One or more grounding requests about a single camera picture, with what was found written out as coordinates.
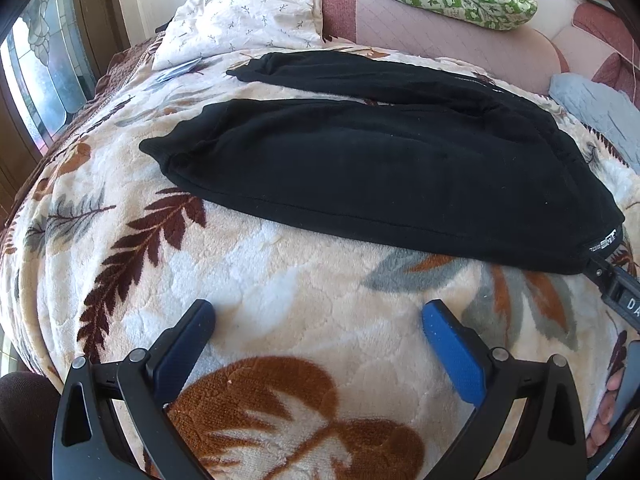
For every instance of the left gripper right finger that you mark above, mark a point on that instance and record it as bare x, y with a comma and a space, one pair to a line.
549, 441

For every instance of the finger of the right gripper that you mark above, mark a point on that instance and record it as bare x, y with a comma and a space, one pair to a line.
619, 290

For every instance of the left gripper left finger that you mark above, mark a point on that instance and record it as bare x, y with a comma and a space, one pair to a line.
88, 440

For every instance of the black pants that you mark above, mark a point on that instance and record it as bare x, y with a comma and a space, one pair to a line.
398, 155

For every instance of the person's right hand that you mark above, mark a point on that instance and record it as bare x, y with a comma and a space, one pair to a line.
601, 428

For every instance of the light blue folded cloth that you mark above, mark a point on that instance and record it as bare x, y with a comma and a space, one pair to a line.
602, 108

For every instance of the leaf pattern fleece blanket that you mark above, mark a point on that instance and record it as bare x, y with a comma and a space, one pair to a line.
318, 367

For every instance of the pink padded headboard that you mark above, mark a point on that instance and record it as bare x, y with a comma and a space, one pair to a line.
595, 43

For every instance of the stained glass window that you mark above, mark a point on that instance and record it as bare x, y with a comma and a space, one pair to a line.
47, 69

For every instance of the small white paper packet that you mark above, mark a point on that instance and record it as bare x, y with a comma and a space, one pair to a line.
177, 71

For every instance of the white patterned pillow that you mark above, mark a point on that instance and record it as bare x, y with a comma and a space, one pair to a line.
204, 28

